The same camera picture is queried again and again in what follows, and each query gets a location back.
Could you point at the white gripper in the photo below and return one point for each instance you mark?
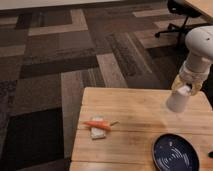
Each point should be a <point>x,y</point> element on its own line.
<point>191,73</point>

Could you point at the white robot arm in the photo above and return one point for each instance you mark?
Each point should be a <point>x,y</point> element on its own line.
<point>199,42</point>

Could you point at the white eraser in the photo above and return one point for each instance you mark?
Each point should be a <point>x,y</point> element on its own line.
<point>97,133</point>

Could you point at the dark blue plate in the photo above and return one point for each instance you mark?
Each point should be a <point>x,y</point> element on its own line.
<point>171,152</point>

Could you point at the wooden desk corner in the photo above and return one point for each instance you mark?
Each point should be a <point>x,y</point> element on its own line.
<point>205,7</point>

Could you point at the orange toy carrot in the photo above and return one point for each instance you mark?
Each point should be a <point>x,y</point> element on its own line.
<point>100,124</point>

